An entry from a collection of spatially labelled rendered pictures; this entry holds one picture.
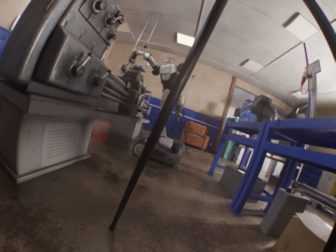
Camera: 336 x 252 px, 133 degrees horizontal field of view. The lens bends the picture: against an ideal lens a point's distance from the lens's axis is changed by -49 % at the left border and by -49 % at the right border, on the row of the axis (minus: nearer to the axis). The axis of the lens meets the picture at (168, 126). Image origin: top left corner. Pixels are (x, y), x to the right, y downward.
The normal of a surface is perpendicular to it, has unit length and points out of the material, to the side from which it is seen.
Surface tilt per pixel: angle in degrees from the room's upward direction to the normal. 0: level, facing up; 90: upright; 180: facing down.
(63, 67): 90
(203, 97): 90
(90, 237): 0
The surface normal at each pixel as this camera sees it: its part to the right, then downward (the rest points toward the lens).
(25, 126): 0.94, 0.33
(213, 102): -0.05, 0.00
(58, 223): 0.33, -0.95
